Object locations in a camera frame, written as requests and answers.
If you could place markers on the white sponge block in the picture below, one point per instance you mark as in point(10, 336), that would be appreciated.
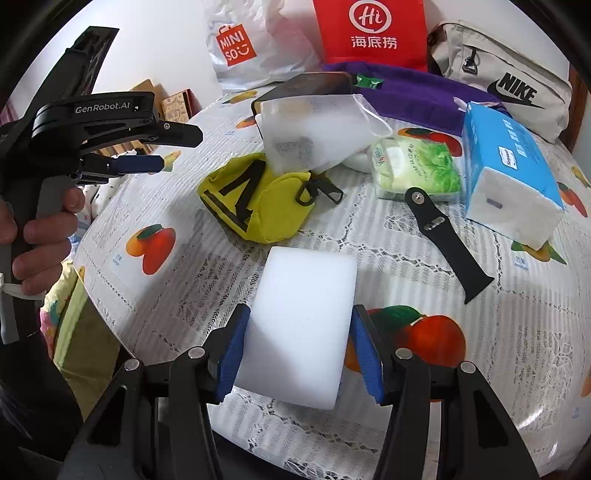
point(300, 314)

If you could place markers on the brown patterned box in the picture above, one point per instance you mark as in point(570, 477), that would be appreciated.
point(180, 106)

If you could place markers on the purple towel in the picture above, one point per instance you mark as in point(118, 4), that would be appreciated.
point(415, 92)

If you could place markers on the wooden headboard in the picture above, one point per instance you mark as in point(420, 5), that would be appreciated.
point(143, 92)

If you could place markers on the person's left hand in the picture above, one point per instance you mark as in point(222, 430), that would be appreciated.
point(46, 244)

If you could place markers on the grey waist bag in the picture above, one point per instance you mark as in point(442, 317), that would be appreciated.
point(503, 69)

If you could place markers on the red paper bag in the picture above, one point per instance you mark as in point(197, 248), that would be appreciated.
point(369, 32)

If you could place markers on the black box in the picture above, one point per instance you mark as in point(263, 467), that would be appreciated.
point(304, 85)

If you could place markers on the blue tissue pack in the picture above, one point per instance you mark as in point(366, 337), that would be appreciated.
point(508, 175)

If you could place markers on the yellow green blanket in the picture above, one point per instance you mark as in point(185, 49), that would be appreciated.
point(78, 332)

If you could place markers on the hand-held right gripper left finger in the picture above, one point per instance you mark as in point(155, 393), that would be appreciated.
point(231, 355)

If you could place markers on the white plastic shopping bag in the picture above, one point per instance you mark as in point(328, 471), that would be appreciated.
point(258, 41)

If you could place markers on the green tissue pack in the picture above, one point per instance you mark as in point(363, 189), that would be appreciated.
point(415, 168)

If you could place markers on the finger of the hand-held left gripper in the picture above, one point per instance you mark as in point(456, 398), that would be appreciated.
point(138, 165)
point(175, 136)

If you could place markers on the green wipe packet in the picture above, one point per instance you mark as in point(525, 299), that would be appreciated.
point(368, 82)

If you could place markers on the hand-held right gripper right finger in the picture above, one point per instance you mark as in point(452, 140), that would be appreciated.
point(369, 360)

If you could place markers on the yellow pouch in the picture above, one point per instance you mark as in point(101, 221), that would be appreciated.
point(258, 207)

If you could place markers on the brown wooden door frame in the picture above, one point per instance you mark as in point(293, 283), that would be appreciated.
point(579, 110)

